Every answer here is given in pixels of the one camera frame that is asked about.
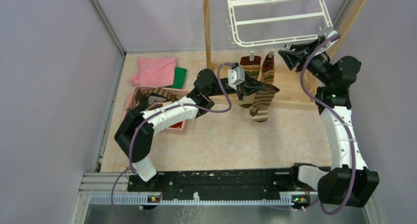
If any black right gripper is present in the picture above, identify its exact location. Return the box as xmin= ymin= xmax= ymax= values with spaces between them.
xmin=277 ymin=38 xmax=332 ymax=86

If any brown beige striped sock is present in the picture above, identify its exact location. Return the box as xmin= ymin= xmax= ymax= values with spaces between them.
xmin=249 ymin=85 xmax=280 ymax=123

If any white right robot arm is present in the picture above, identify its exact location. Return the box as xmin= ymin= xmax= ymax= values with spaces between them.
xmin=278 ymin=42 xmax=380 ymax=207

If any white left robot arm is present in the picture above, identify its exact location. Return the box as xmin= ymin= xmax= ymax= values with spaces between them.
xmin=114 ymin=67 xmax=278 ymax=191

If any white clip drying hanger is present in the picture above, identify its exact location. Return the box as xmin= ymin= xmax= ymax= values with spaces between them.
xmin=226 ymin=0 xmax=334 ymax=49

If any wooden rack base tray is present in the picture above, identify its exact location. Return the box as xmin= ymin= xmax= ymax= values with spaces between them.
xmin=202 ymin=63 xmax=322 ymax=112

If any green cloth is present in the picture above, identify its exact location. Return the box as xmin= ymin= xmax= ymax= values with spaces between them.
xmin=168 ymin=67 xmax=187 ymax=89

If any pink perforated basket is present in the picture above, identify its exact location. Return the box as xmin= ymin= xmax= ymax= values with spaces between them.
xmin=120 ymin=86 xmax=189 ymax=134

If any pink towel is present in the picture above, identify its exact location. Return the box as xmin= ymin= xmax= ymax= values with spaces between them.
xmin=129 ymin=57 xmax=177 ymax=88

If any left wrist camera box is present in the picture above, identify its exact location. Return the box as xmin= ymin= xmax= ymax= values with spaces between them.
xmin=228 ymin=66 xmax=245 ymax=91

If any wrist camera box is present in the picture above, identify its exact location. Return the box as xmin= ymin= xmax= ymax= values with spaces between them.
xmin=318 ymin=27 xmax=339 ymax=49
xmin=228 ymin=66 xmax=245 ymax=91

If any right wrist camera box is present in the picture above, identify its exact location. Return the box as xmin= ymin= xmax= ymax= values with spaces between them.
xmin=318 ymin=27 xmax=339 ymax=49

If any right wooden rack post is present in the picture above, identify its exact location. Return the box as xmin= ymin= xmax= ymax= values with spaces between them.
xmin=328 ymin=0 xmax=368 ymax=59

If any wooden rack post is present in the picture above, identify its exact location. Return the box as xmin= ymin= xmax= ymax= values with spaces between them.
xmin=203 ymin=0 xmax=211 ymax=69
xmin=328 ymin=0 xmax=368 ymax=59

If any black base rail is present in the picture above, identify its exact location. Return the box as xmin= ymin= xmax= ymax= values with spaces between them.
xmin=127 ymin=166 xmax=308 ymax=192

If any left wooden rack post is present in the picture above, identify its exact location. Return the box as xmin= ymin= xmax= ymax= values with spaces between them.
xmin=203 ymin=0 xmax=211 ymax=69

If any white cable duct strip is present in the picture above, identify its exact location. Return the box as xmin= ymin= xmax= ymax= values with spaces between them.
xmin=89 ymin=193 xmax=309 ymax=206

